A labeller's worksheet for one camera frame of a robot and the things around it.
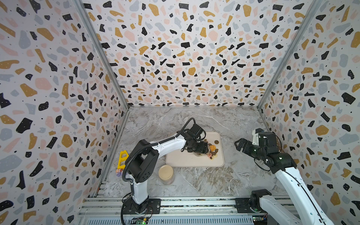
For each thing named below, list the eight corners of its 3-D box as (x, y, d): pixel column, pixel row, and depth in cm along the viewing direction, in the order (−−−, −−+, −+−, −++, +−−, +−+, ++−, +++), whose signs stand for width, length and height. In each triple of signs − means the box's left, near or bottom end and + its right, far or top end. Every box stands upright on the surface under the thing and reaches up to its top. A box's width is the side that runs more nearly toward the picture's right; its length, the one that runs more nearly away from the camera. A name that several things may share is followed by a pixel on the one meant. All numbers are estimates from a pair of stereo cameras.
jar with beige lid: (160, 185, 82) (157, 178, 74) (162, 171, 87) (159, 164, 79) (173, 185, 82) (171, 178, 74) (174, 171, 87) (173, 164, 79)
